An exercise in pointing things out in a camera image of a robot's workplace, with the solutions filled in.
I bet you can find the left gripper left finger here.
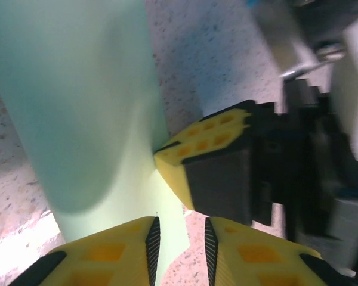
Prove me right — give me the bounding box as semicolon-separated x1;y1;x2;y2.
16;216;161;286

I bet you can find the aluminium table side rail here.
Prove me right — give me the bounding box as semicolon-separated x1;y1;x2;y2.
252;0;320;78

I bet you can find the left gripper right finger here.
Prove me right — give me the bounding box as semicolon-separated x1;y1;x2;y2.
205;216;358;286

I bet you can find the green paper sheet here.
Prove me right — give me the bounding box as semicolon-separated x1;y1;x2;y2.
0;0;195;269

